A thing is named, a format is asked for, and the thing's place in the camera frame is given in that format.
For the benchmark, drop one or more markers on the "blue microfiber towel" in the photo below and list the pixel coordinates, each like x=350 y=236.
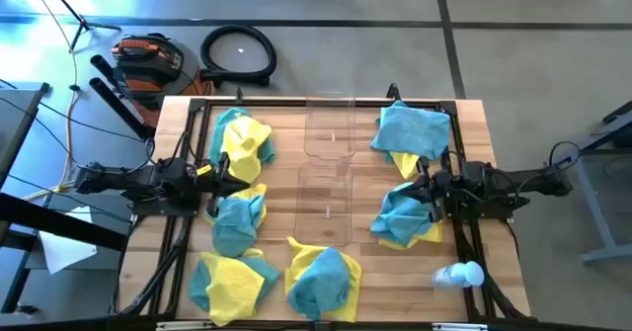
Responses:
x=400 y=220
x=234 y=227
x=410 y=128
x=196 y=284
x=318 y=281
x=218 y=138

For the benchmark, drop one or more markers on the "black metal beam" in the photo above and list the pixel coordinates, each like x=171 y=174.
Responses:
x=49 y=220

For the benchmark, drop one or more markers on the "black tripod stand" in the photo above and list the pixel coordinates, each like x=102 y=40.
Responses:
x=64 y=2

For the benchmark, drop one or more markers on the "black vacuum tube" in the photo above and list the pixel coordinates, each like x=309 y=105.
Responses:
x=116 y=106
x=103 y=66

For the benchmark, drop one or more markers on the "white translucent plastic bottle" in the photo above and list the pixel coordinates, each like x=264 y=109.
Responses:
x=459 y=274

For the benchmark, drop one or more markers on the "silver metal bracket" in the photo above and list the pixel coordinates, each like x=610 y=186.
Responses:
x=187 y=325
x=459 y=327

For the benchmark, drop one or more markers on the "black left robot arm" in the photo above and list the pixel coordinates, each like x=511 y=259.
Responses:
x=123 y=178

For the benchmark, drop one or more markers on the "orange black shop vacuum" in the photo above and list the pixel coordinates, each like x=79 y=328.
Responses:
x=148 y=64

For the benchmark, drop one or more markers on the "clear plastic basket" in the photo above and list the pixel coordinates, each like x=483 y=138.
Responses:
x=323 y=197
x=330 y=123

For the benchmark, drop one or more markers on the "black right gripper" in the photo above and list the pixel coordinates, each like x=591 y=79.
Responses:
x=439 y=188

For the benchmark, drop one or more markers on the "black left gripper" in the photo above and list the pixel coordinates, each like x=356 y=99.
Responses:
x=214 y=183

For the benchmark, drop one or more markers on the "white paper sheet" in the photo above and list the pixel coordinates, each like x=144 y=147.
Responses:
x=64 y=252

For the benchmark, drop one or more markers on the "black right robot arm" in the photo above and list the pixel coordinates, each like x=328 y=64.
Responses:
x=518 y=180

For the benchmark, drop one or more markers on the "black aluminium table frame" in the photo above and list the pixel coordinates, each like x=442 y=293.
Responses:
x=276 y=103

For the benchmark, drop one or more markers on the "grey desk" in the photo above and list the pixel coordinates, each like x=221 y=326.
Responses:
x=15 y=123

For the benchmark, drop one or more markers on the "grey metal cart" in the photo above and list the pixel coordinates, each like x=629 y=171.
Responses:
x=607 y=254

